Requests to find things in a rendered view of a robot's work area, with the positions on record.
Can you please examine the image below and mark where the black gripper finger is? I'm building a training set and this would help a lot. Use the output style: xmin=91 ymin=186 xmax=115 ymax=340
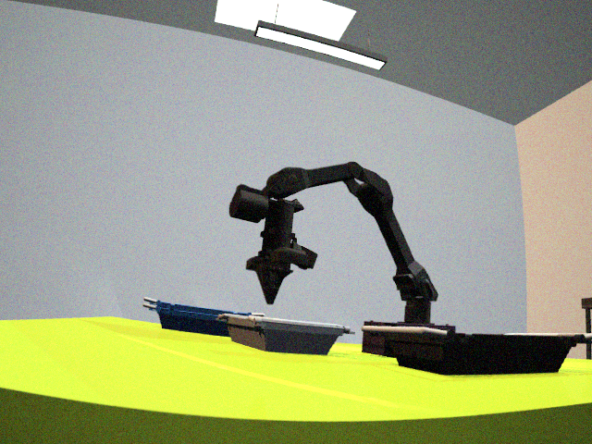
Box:
xmin=261 ymin=266 xmax=293 ymax=305
xmin=254 ymin=268 xmax=265 ymax=297

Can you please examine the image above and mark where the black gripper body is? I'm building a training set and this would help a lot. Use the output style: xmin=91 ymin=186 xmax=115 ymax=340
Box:
xmin=246 ymin=224 xmax=309 ymax=271

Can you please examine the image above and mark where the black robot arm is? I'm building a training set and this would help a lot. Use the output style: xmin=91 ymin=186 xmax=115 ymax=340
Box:
xmin=229 ymin=162 xmax=438 ymax=325

